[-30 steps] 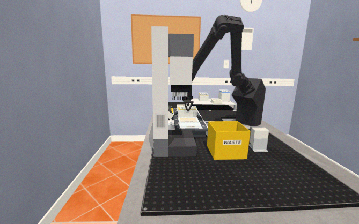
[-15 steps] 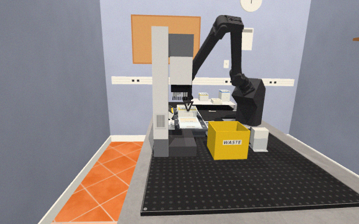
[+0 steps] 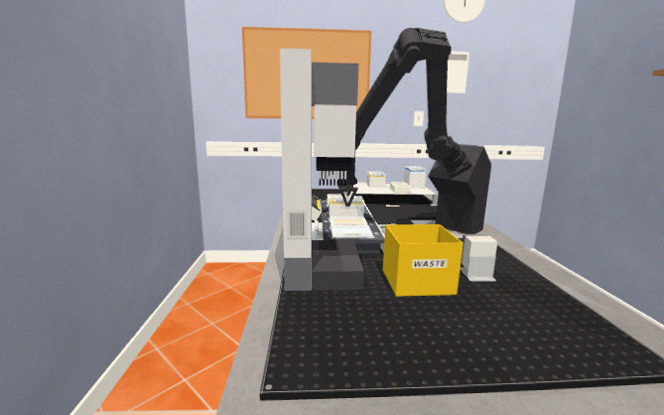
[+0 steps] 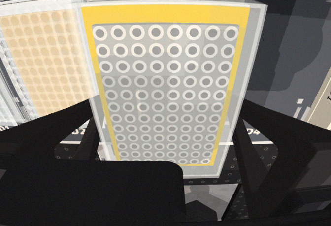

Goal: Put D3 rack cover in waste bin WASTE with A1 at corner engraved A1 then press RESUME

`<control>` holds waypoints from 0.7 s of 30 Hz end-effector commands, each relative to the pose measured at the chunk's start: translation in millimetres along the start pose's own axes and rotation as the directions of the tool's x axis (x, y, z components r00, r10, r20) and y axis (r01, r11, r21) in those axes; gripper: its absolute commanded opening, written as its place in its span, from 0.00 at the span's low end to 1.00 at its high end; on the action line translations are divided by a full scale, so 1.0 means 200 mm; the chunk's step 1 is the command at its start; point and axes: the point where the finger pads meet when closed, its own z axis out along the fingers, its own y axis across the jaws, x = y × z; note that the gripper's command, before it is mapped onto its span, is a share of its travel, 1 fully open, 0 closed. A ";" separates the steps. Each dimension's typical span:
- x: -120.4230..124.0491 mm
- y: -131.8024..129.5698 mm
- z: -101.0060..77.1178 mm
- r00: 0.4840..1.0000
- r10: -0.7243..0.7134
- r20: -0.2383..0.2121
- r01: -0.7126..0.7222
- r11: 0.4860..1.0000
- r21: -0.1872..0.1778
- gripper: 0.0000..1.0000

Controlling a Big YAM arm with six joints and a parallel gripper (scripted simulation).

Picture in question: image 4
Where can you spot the white rectangular plate with rg label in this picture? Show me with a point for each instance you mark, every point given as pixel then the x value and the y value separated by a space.
pixel 101 153

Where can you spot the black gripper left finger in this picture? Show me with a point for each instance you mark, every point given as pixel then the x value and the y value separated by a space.
pixel 39 137

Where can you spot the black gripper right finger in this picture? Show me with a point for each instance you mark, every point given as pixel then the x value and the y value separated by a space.
pixel 303 161

